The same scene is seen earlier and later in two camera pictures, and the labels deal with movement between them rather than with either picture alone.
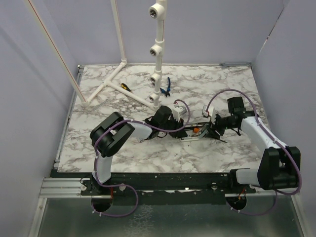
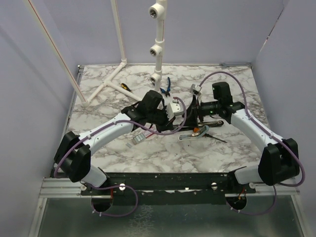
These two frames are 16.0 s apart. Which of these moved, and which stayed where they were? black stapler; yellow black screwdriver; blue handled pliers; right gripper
Moved: right gripper
Stayed: yellow black screwdriver; blue handled pliers; black stapler
